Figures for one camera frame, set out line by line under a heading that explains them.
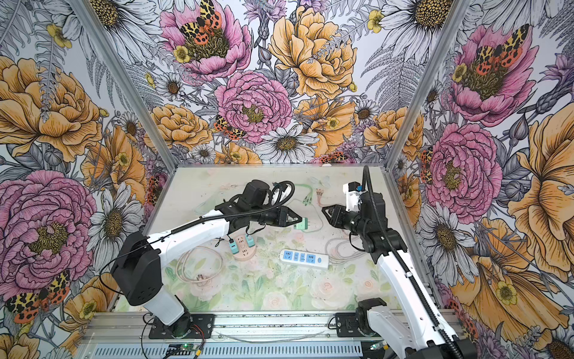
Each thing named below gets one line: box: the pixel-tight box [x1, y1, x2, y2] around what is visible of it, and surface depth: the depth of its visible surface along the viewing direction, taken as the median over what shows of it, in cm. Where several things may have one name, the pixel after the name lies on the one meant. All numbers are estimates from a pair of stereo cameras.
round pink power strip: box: [233, 234, 258, 262], surface depth 91 cm
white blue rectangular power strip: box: [278, 248, 330, 270], surface depth 89 cm
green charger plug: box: [293, 216, 311, 230], surface depth 79 cm
